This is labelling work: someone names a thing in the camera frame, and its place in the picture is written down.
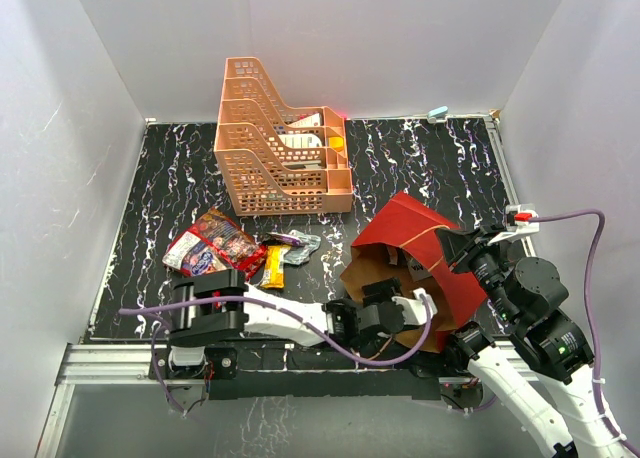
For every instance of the peach plastic file organizer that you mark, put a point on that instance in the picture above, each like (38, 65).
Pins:
(269, 167)

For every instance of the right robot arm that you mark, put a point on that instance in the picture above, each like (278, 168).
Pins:
(574, 420)

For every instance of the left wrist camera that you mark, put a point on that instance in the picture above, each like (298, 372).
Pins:
(418, 310)

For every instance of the red brown paper bag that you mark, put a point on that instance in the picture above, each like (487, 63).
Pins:
(400, 242)

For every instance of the silver foil snack packet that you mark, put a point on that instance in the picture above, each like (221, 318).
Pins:
(300, 255)

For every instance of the aluminium front rail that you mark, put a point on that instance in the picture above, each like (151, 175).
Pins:
(105, 363)

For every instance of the orange yellow round object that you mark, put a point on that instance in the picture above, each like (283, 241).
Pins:
(336, 143)

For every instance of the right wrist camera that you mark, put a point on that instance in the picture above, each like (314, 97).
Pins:
(518, 224)

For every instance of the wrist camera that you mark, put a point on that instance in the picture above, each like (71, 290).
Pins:
(418, 310)
(518, 224)

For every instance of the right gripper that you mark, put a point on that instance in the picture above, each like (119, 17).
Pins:
(456, 245)

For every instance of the red candy bag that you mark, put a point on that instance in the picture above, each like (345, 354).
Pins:
(214, 243)

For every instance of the white box in organizer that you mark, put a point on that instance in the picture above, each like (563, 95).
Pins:
(313, 120)

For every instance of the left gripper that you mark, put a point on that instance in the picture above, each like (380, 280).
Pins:
(382, 290)

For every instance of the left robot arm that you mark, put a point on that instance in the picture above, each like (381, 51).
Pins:
(348, 323)

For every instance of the yellow snack packet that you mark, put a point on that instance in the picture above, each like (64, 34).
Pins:
(273, 273)

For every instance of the light blue eraser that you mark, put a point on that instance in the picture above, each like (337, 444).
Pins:
(437, 114)

